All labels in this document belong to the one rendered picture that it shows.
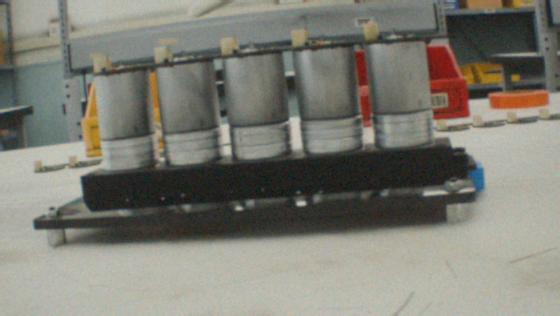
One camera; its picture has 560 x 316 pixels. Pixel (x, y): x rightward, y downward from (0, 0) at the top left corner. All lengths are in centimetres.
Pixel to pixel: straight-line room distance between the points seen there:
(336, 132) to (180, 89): 6
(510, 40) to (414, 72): 467
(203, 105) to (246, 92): 2
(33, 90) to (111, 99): 464
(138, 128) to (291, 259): 11
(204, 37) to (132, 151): 228
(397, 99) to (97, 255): 12
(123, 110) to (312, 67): 8
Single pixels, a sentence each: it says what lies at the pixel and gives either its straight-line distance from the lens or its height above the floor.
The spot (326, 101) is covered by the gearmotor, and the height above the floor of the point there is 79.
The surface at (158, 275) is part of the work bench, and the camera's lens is 22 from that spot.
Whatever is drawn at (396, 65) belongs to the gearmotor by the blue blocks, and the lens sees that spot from 28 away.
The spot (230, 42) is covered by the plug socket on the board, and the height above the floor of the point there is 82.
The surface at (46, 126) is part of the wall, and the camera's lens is 493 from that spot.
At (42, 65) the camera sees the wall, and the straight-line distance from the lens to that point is 492.
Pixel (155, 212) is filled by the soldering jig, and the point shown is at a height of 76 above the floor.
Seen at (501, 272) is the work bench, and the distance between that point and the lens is 19.
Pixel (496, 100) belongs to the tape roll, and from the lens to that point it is 66.
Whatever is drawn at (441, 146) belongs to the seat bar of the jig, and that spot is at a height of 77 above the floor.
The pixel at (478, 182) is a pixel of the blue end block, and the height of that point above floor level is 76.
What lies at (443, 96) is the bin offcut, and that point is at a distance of 60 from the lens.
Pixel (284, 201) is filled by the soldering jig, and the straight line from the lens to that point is 26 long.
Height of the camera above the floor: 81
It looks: 7 degrees down
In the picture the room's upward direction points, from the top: 6 degrees counter-clockwise
